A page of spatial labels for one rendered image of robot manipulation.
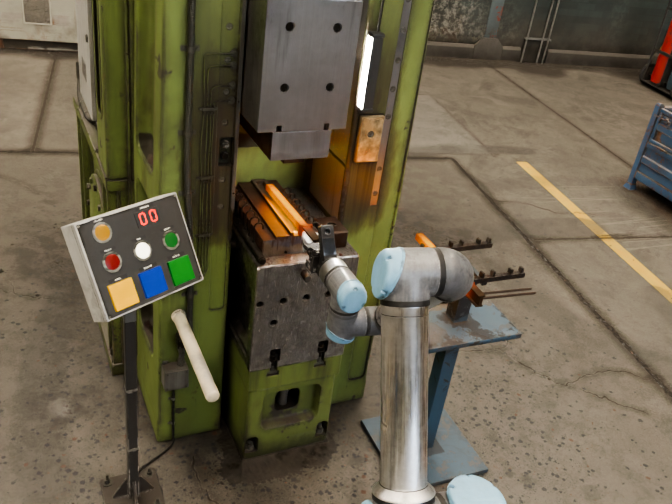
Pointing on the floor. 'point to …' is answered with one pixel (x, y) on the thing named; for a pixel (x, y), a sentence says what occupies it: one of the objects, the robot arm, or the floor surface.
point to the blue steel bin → (655, 154)
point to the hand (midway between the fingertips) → (307, 231)
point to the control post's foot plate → (114, 488)
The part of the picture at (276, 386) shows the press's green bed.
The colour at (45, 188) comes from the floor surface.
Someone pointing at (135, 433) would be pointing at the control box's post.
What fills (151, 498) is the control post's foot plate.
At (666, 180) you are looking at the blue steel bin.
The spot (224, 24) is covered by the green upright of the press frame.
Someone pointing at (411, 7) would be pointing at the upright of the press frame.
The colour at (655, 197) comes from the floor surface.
